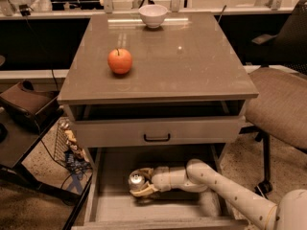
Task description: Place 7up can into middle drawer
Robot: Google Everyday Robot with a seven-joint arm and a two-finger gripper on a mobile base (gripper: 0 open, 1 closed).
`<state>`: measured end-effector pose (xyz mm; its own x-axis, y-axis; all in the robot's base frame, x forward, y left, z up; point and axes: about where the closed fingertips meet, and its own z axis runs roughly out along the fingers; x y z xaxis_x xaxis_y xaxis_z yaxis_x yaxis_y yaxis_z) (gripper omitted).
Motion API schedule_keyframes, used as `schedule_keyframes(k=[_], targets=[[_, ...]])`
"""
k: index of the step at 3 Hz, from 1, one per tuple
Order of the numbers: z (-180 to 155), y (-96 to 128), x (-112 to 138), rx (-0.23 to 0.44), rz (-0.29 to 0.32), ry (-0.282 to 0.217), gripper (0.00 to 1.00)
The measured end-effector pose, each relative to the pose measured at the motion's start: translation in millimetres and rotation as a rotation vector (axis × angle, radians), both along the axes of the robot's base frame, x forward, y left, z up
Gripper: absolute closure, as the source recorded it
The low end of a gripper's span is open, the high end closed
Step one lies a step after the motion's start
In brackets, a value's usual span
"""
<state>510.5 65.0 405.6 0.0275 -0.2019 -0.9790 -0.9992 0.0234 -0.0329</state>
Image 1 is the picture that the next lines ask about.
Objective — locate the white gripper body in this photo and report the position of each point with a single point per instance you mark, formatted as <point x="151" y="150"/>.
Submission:
<point x="160" y="178"/>

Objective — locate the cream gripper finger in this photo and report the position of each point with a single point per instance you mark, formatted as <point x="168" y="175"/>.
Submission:
<point x="146" y="173"/>
<point x="146" y="190"/>

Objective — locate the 7up soda can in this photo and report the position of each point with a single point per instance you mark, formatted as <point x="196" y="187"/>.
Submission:
<point x="136" y="181"/>

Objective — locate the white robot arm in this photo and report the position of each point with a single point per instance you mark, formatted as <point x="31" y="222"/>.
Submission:
<point x="230" y="192"/>

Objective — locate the open middle drawer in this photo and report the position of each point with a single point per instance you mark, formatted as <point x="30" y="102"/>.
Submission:
<point x="110" y="206"/>

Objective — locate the grey drawer cabinet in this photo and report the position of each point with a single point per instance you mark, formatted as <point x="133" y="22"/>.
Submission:
<point x="184" y="69"/>

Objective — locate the red apple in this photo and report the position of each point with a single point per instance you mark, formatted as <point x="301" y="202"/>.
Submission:
<point x="119" y="61"/>

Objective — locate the dark side table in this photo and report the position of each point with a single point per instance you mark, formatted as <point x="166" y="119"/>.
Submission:
<point x="16" y="144"/>

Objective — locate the brown box on table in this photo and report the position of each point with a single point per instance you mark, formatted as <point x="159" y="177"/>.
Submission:
<point x="28" y="107"/>

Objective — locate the brown fabric office chair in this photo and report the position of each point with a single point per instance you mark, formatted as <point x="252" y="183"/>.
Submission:
<point x="280" y="111"/>

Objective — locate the white bowl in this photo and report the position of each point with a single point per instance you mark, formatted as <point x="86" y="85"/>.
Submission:
<point x="153" y="15"/>

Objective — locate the closed top drawer black handle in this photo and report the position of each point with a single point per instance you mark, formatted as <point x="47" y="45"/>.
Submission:
<point x="157" y="132"/>

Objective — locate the wire basket with items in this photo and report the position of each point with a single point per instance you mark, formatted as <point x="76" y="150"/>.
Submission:
<point x="67" y="152"/>

